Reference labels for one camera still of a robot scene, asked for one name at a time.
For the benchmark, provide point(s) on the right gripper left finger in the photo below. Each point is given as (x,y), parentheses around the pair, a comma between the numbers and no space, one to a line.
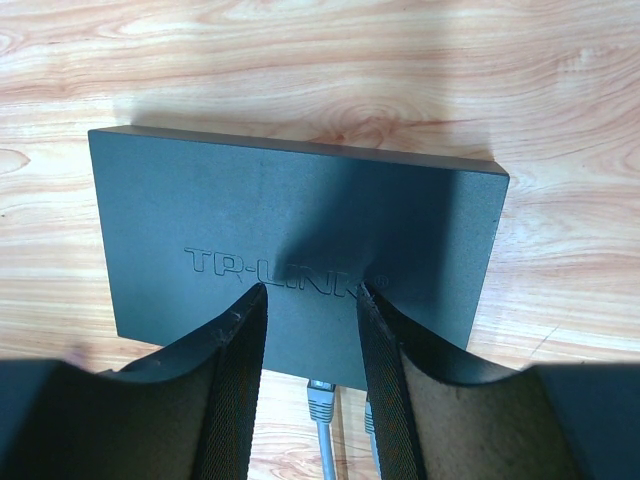
(186,411)

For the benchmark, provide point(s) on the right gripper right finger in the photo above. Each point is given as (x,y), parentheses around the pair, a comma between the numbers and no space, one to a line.
(440,412)

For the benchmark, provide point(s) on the black network switch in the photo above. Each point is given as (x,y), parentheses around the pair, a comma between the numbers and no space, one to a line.
(191,220)

